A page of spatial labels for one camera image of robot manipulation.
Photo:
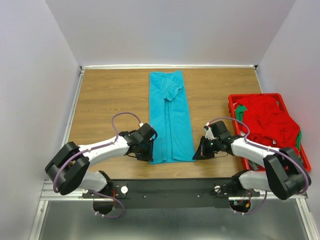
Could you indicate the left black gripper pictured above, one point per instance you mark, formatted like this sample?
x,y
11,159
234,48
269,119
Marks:
x,y
148,156

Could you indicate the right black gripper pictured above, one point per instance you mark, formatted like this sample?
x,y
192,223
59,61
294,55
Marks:
x,y
202,153

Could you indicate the teal t shirt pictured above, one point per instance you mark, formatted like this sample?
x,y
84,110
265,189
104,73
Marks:
x,y
169,115

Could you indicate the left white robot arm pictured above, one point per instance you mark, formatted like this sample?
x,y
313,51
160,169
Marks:
x,y
68,169

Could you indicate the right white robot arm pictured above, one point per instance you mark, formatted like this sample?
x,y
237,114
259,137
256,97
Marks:
x,y
284,174

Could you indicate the green t shirt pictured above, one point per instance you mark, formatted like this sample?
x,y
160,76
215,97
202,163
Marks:
x,y
240,112

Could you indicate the grey white garment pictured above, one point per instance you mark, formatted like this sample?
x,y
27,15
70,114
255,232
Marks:
x,y
253,166

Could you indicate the red t shirt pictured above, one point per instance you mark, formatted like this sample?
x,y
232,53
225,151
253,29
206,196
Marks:
x,y
269,125

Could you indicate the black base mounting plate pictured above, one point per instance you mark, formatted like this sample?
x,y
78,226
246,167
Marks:
x,y
170,193

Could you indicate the red plastic bin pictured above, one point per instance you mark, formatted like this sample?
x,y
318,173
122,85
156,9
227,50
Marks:
x,y
236,123

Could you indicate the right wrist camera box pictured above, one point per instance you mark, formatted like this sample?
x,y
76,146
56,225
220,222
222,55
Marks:
x,y
208,132

